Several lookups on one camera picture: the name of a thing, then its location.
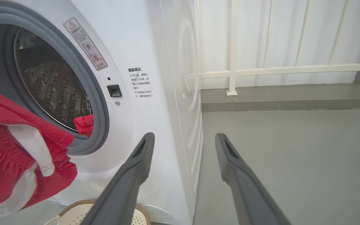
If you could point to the round white filter cover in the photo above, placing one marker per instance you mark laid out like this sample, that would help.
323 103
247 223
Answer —
158 214

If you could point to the stainless steel washer drum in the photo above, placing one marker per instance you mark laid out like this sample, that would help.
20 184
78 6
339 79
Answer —
52 78

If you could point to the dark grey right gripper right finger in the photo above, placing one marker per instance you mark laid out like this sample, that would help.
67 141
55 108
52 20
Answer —
245 193

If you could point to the white front-load washing machine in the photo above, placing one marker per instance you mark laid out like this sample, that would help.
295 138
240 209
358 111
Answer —
142 40

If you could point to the black door latch socket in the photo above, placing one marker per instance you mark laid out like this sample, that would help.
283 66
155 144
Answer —
114 90

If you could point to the cream metal railing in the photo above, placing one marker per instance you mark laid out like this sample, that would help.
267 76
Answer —
233 47

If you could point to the red white garment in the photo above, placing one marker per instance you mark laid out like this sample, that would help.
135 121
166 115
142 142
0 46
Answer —
84 125

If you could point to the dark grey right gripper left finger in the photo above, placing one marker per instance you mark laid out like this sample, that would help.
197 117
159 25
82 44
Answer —
127 187

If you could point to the grey rubber door gasket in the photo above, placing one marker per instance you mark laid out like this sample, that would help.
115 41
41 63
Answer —
100 106

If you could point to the grey warning sticker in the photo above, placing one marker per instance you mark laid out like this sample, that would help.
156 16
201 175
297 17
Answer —
84 43

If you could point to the cream perforated laundry basket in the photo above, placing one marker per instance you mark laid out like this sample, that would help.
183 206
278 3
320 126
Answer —
83 212

